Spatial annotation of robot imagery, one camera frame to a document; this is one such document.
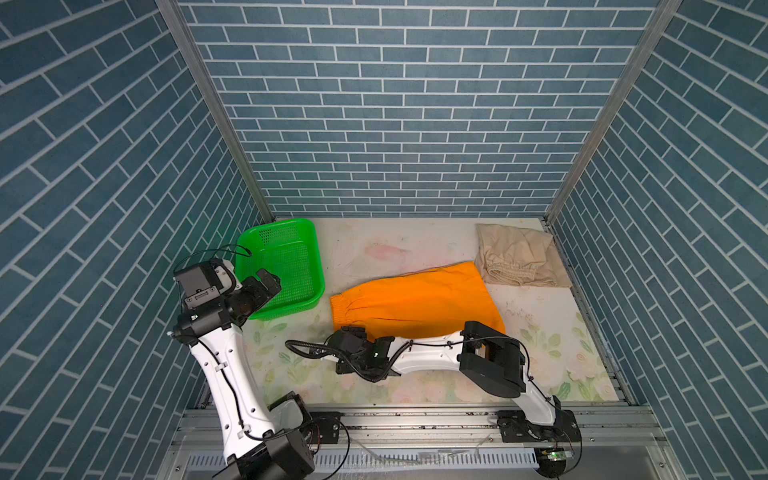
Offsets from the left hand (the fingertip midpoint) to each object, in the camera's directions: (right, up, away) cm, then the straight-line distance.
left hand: (266, 285), depth 72 cm
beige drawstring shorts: (+75, +6, +34) cm, 83 cm away
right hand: (+15, -17, +14) cm, 27 cm away
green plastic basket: (-9, +9, +39) cm, 41 cm away
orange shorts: (+39, -9, +25) cm, 48 cm away
